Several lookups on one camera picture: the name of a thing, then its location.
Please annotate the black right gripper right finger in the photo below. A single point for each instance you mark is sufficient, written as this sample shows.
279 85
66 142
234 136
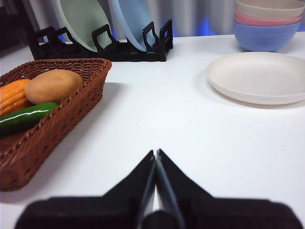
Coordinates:
226 214

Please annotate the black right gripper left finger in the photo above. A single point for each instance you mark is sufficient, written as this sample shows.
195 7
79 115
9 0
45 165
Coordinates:
95 212

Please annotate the brown wicker basket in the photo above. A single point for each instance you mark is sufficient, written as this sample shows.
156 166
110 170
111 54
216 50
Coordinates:
59 133

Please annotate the green cucumber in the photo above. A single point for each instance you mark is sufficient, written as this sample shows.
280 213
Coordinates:
26 117

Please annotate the brown potato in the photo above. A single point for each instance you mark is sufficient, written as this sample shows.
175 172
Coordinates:
52 86

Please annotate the yellow corn cob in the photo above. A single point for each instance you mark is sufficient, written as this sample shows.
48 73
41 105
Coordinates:
12 95

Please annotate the cream white plate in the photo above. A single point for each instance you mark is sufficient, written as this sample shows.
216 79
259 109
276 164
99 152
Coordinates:
257 76

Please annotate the black dish rack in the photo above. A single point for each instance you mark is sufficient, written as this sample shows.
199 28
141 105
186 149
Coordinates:
124 55

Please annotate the blue bowl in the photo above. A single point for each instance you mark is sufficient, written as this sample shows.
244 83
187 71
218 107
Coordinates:
264 38

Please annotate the pale green plate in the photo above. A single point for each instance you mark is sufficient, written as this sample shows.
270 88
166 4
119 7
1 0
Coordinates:
83 19

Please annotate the pink bowl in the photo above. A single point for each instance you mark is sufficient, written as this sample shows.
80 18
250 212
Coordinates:
262 21

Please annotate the light blue plate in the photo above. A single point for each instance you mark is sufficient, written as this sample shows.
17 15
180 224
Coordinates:
133 19

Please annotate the grey pleated curtain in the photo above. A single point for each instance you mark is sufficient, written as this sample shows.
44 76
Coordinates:
202 14

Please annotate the beige bowl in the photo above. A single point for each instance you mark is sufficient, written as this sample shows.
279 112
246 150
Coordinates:
269 9

